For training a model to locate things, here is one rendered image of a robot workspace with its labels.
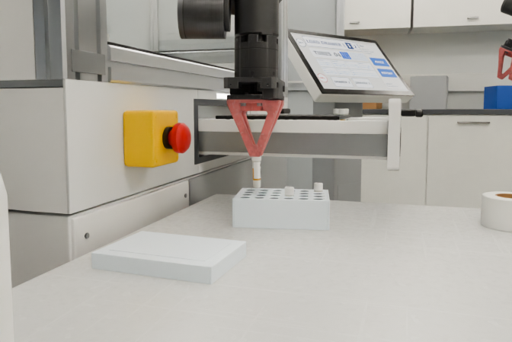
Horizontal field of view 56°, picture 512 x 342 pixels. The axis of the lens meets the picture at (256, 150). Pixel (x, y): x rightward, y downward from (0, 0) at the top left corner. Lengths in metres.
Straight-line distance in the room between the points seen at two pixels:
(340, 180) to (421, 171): 1.97
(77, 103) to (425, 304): 0.40
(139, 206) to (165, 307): 0.30
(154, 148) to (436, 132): 3.28
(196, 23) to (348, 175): 1.36
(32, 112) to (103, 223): 0.15
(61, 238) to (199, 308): 0.23
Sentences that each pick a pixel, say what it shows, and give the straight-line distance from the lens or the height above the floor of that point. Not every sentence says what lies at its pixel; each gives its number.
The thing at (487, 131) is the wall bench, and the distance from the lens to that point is 3.84.
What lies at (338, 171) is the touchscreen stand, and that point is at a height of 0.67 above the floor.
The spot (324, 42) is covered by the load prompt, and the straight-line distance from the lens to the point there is 1.87.
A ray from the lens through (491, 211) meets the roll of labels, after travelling 0.69.
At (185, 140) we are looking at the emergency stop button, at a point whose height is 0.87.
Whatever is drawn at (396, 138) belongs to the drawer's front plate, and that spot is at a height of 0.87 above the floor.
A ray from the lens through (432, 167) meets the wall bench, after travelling 3.80.
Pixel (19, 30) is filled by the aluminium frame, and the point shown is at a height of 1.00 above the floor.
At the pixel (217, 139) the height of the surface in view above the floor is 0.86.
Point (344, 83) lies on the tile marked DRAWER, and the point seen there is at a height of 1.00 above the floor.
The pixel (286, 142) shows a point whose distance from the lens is 0.79.
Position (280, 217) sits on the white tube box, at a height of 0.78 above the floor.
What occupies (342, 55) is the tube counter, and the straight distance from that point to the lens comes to 1.88.
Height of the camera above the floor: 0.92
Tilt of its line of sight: 5 degrees down
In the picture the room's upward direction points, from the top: straight up
